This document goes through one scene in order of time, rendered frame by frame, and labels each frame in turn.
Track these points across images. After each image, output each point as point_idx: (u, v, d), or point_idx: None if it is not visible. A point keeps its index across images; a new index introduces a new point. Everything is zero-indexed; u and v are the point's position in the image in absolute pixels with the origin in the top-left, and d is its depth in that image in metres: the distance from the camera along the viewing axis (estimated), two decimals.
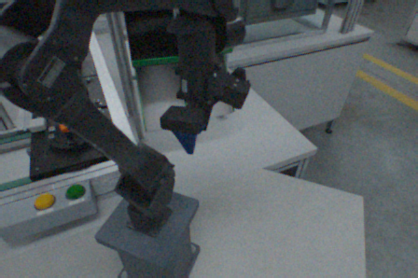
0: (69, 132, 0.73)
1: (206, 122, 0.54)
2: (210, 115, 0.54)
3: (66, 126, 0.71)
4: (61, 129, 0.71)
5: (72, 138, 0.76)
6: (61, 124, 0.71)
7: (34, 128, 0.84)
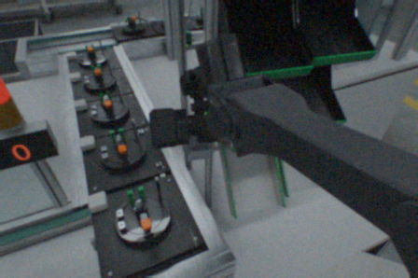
0: (150, 228, 0.60)
1: None
2: None
3: (148, 224, 0.57)
4: (142, 228, 0.57)
5: (148, 231, 0.62)
6: (142, 222, 0.57)
7: (96, 207, 0.71)
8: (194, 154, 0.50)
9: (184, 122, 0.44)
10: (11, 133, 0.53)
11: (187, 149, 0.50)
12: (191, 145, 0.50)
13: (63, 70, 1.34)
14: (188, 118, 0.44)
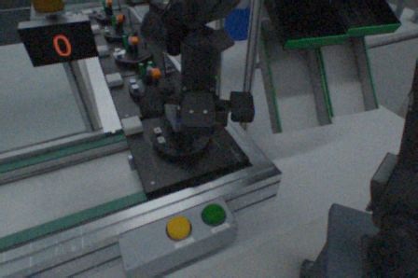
0: None
1: None
2: None
3: None
4: None
5: (191, 143, 0.59)
6: None
7: (131, 129, 0.67)
8: (179, 123, 0.59)
9: None
10: (53, 22, 0.50)
11: (173, 121, 0.59)
12: (175, 116, 0.59)
13: None
14: (229, 109, 0.45)
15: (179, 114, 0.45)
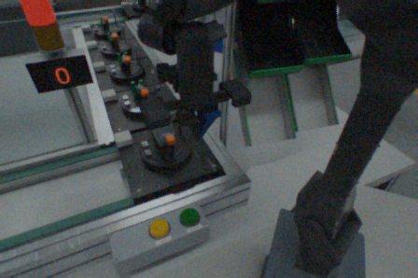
0: (174, 145, 0.67)
1: None
2: None
3: (172, 137, 0.65)
4: (167, 140, 0.65)
5: (173, 154, 0.69)
6: (166, 136, 0.65)
7: (122, 142, 0.77)
8: (162, 139, 0.69)
9: None
10: (55, 57, 0.60)
11: (157, 137, 0.69)
12: (160, 132, 0.69)
13: (79, 40, 1.41)
14: (163, 104, 0.46)
15: None
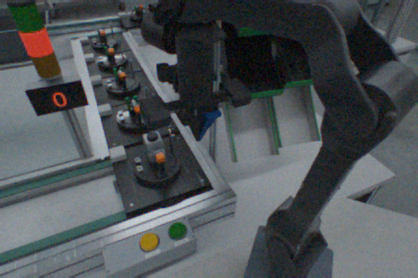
0: (163, 162, 0.72)
1: None
2: None
3: (161, 156, 0.70)
4: (157, 159, 0.69)
5: (162, 170, 0.74)
6: (157, 155, 0.70)
7: (117, 158, 0.82)
8: (153, 156, 0.73)
9: None
10: (52, 83, 0.65)
11: (148, 155, 0.74)
12: (150, 150, 0.73)
13: (77, 52, 1.46)
14: (163, 104, 0.46)
15: None
